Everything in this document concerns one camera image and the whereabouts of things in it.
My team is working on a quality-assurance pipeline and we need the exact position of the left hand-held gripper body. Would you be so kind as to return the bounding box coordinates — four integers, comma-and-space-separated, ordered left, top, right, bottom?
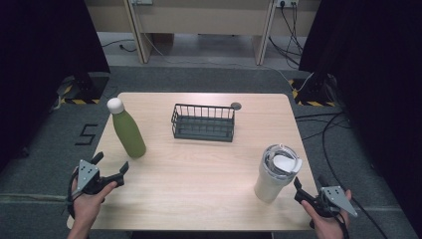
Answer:
70, 159, 115, 196

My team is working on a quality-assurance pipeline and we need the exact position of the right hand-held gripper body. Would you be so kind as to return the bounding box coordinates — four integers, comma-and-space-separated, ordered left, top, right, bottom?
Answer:
313, 184, 359, 220

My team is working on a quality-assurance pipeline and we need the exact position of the white tumbler with lid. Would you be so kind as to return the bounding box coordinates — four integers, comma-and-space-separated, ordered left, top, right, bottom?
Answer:
254, 143, 304, 204

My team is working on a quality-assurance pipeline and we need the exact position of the green bottle with white cap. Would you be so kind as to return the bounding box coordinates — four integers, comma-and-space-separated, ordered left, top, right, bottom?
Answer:
106, 97, 147, 158

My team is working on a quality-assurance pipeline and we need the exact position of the dark wire basket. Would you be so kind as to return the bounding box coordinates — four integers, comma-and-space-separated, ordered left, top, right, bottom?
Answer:
170, 103, 236, 143

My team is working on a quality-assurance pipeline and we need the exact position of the person's right hand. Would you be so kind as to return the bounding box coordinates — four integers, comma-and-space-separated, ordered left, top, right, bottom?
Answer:
301, 189, 353, 239

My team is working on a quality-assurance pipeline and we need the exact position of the person's left hand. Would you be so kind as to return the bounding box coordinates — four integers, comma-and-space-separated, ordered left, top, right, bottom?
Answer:
70, 167, 118, 231

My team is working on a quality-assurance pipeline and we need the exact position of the black stand base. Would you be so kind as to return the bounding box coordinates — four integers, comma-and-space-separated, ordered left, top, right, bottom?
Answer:
56, 71, 110, 106
288, 73, 338, 108

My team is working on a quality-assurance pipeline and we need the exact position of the black curtain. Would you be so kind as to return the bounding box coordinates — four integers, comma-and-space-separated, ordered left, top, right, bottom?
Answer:
0, 0, 111, 173
298, 0, 422, 230

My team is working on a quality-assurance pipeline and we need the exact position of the beige desk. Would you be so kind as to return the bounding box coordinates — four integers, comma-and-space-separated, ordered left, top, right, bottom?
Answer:
84, 0, 321, 66

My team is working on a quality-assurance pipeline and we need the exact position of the long black floor cable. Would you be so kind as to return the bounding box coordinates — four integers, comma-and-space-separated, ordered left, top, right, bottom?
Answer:
321, 113, 389, 239

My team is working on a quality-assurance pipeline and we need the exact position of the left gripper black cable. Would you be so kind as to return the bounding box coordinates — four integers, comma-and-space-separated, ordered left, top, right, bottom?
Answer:
66, 167, 81, 220

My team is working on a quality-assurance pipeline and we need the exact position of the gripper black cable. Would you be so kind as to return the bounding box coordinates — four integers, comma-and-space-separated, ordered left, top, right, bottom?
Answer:
66, 167, 81, 220
332, 212, 351, 239

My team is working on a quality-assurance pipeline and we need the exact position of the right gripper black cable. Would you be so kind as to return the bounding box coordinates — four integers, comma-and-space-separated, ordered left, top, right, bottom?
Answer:
332, 212, 351, 239

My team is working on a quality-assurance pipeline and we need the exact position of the short black floor cable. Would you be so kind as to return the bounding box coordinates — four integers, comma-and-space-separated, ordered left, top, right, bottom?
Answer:
101, 39, 137, 54

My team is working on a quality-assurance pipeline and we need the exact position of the black power cable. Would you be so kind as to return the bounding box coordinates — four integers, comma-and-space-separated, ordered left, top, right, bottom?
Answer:
268, 1, 305, 70

